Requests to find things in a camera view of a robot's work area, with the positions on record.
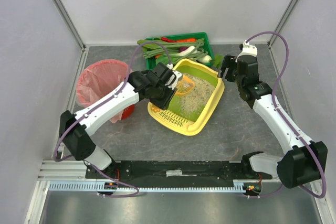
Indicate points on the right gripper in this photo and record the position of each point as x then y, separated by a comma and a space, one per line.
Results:
228, 67

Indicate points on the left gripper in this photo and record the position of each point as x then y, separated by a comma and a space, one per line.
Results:
166, 86

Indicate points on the orange litter scoop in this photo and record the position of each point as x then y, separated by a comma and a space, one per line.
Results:
183, 87

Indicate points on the yellow green litter box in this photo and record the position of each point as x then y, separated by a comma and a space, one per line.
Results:
172, 117

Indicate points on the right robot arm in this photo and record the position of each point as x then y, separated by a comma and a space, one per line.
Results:
304, 160

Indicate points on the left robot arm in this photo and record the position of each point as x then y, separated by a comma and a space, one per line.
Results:
157, 85

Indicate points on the cat litter pile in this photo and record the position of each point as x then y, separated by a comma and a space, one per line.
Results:
195, 100

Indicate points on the white radish with leaves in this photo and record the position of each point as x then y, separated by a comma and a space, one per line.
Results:
207, 60

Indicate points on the green plastic crate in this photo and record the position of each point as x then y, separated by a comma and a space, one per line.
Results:
150, 63

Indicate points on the green bok choy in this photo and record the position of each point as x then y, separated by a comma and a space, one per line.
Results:
162, 59

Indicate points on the green long beans bunch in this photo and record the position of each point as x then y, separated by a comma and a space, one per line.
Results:
172, 48

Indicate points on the white scallion stalk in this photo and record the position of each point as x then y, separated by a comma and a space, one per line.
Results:
189, 51

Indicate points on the orange carrot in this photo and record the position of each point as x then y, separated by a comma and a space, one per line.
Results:
187, 40

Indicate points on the purple onion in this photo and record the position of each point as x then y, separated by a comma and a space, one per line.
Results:
181, 49

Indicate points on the green leafy vegetable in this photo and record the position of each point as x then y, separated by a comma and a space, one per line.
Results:
148, 45

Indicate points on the red chili pepper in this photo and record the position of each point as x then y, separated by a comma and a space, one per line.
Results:
168, 40

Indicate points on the red mesh trash bin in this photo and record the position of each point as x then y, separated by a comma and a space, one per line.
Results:
99, 79

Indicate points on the clear plastic bin liner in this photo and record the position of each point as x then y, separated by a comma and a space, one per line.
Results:
113, 109

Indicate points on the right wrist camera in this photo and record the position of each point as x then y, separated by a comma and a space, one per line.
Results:
247, 49

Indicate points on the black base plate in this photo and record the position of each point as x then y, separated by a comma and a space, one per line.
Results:
222, 169

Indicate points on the grey slotted cable duct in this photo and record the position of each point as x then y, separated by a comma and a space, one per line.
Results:
105, 186

